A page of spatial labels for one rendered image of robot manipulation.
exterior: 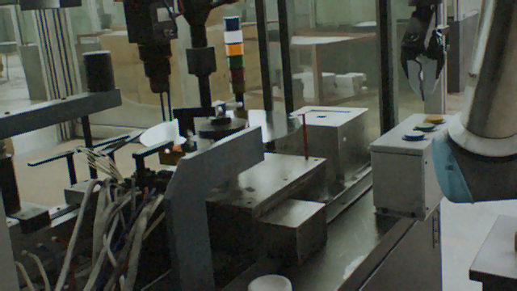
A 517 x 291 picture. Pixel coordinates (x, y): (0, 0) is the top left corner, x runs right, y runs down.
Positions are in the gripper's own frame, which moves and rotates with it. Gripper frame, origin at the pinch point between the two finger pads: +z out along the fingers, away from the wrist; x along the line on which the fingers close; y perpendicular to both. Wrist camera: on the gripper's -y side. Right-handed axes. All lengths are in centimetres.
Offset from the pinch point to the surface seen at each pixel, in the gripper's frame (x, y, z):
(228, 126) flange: 30.4, -28.8, 1.2
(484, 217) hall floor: 24, 166, 98
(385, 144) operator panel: 3.8, -12.3, 7.5
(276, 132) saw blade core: 19.9, -27.4, 2.2
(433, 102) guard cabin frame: 3.1, 17.4, 5.3
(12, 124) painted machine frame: 54, -60, -6
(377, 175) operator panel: 5.4, -13.2, 14.0
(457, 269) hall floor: 22, 108, 98
